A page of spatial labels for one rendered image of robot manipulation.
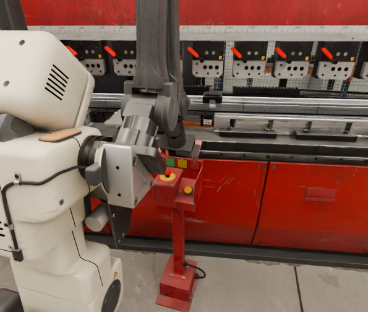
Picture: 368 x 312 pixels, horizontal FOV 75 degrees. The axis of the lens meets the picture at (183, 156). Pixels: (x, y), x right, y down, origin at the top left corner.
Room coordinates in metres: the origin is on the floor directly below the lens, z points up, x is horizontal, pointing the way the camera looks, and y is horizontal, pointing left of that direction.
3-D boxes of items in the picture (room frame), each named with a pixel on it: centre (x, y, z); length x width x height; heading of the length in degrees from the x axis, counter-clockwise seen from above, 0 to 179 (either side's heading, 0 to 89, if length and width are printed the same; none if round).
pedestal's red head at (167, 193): (0.95, 0.03, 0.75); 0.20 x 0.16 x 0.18; 74
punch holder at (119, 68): (1.33, 0.28, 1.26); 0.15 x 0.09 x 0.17; 84
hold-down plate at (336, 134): (1.18, -0.74, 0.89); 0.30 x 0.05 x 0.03; 84
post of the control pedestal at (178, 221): (0.95, 0.03, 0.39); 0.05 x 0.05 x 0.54; 74
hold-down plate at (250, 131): (1.21, -0.34, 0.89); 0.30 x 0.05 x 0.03; 84
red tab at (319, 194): (1.07, -0.75, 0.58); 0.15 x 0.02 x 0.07; 84
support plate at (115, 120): (1.18, 0.27, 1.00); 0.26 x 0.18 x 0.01; 174
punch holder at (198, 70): (1.29, -0.12, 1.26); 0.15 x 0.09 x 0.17; 84
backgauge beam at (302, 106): (1.59, -0.18, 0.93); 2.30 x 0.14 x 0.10; 84
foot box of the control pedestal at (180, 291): (0.92, 0.03, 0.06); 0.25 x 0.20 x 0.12; 164
